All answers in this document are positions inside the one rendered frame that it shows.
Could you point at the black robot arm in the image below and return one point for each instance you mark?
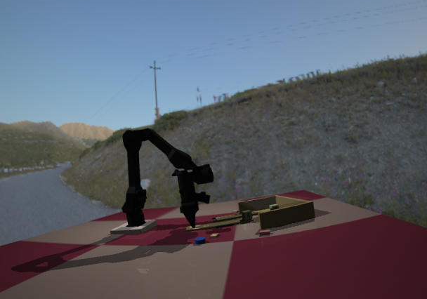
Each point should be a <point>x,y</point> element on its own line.
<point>136,195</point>

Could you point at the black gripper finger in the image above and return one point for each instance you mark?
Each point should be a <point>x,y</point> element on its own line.
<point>191,217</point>

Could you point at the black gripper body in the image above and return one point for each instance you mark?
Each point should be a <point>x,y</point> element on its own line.
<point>186,197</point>

